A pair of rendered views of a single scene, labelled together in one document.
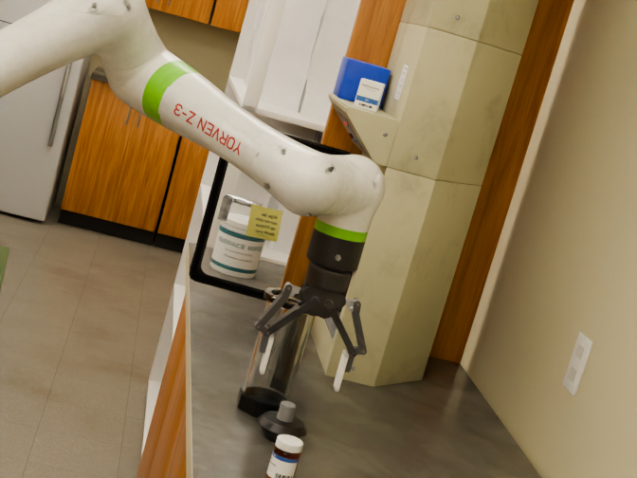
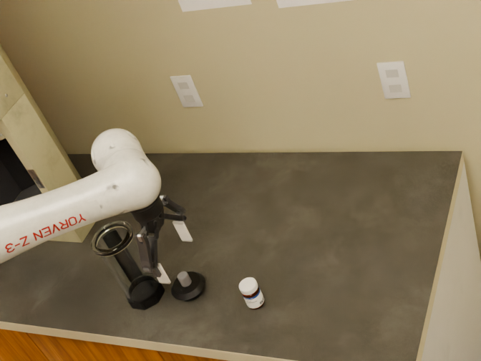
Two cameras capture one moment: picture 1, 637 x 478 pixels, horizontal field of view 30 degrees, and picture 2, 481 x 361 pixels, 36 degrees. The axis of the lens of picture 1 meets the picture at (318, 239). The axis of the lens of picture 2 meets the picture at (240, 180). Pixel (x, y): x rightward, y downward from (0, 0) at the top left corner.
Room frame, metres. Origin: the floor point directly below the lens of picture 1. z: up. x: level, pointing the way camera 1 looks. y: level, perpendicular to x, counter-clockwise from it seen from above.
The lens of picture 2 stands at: (0.90, 0.77, 2.26)
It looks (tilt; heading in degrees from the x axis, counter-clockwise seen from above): 38 degrees down; 315
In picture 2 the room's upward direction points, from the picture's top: 23 degrees counter-clockwise
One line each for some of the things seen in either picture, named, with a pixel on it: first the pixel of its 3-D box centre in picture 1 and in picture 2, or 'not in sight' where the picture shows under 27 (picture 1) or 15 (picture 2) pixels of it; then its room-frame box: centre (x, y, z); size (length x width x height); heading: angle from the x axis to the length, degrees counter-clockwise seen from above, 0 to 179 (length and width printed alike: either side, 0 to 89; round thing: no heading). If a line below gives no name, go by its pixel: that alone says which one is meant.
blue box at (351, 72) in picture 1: (361, 82); not in sight; (2.73, 0.00, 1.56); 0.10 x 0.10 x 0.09; 9
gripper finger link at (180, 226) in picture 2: (340, 370); (182, 231); (2.03, -0.10, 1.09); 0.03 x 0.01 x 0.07; 9
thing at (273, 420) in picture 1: (283, 420); (187, 283); (2.02, -0.03, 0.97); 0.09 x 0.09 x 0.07
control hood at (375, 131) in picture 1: (355, 127); not in sight; (2.63, -0.01, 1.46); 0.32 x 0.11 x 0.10; 9
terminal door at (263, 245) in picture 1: (270, 216); not in sight; (2.78, 0.12, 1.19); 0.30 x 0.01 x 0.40; 92
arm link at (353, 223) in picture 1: (348, 194); (120, 160); (2.02, -0.03, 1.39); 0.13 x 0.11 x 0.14; 146
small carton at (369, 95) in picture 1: (369, 95); not in sight; (2.58, -0.02, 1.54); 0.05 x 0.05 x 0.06; 85
